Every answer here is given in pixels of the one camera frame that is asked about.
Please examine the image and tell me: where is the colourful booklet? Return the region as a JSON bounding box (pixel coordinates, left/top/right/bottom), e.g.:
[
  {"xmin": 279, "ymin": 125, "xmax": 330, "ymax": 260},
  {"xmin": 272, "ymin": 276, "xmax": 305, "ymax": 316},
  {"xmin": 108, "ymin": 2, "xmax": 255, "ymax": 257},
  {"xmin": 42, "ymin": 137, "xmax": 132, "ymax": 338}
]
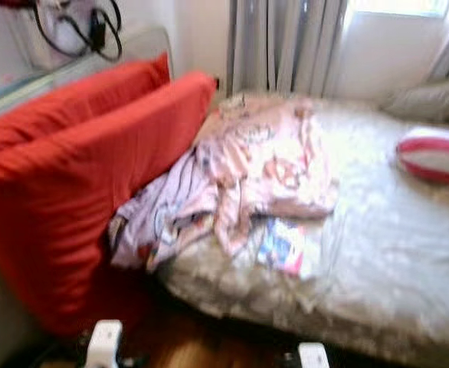
[{"xmin": 257, "ymin": 217, "xmax": 310, "ymax": 278}]

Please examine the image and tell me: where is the red fabric cushion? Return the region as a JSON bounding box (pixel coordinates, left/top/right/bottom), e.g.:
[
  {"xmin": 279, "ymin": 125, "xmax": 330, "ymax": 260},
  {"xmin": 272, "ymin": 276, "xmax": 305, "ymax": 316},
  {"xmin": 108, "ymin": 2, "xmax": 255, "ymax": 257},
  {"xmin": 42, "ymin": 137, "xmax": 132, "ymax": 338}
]
[
  {"xmin": 0, "ymin": 71, "xmax": 218, "ymax": 338},
  {"xmin": 0, "ymin": 54, "xmax": 172, "ymax": 150}
]

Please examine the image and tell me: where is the beige floral bed sheet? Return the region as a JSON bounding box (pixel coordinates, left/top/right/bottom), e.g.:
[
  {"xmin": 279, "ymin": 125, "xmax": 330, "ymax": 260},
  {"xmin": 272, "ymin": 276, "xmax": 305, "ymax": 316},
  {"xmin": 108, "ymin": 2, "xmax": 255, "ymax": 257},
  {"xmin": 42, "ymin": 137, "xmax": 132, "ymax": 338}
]
[{"xmin": 154, "ymin": 96, "xmax": 449, "ymax": 367}]

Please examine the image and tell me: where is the Captain America shield pillow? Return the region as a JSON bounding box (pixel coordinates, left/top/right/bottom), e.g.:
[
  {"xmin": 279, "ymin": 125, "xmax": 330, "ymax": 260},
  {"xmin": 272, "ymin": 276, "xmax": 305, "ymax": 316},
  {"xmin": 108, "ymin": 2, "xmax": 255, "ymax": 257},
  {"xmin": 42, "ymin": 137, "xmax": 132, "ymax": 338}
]
[{"xmin": 395, "ymin": 126, "xmax": 449, "ymax": 190}]

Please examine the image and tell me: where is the beige pillow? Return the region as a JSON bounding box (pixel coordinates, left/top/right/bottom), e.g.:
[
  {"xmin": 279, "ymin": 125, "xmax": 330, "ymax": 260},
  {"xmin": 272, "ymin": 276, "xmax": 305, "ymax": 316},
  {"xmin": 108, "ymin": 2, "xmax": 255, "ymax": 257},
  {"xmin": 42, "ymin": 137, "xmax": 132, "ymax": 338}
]
[{"xmin": 380, "ymin": 77, "xmax": 449, "ymax": 123}]

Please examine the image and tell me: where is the black coiled cable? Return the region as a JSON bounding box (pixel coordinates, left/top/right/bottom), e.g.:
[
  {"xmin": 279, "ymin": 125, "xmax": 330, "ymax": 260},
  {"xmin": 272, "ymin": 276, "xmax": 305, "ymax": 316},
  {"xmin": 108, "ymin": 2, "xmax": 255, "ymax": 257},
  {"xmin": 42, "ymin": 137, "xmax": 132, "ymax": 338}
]
[{"xmin": 33, "ymin": 0, "xmax": 124, "ymax": 64}]

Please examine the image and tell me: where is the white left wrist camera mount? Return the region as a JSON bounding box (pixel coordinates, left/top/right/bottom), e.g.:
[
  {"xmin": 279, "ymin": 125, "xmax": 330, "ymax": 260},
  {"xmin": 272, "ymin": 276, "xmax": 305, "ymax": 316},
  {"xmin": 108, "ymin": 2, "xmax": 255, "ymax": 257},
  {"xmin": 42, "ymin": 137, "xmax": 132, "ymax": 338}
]
[{"xmin": 85, "ymin": 320, "xmax": 124, "ymax": 368}]

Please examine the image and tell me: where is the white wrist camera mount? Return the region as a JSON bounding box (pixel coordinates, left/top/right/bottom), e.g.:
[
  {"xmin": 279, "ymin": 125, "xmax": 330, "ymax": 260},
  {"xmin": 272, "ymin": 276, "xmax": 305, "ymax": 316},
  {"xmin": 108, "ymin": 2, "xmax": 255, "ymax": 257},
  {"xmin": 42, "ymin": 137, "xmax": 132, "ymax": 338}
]
[
  {"xmin": 298, "ymin": 342, "xmax": 331, "ymax": 368},
  {"xmin": 85, "ymin": 320, "xmax": 124, "ymax": 368}
]

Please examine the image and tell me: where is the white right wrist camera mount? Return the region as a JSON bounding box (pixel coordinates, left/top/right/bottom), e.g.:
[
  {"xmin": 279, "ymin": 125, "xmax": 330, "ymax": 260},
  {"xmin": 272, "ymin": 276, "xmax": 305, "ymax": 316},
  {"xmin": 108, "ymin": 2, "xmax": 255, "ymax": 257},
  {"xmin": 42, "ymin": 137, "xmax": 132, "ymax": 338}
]
[{"xmin": 298, "ymin": 342, "xmax": 331, "ymax": 368}]

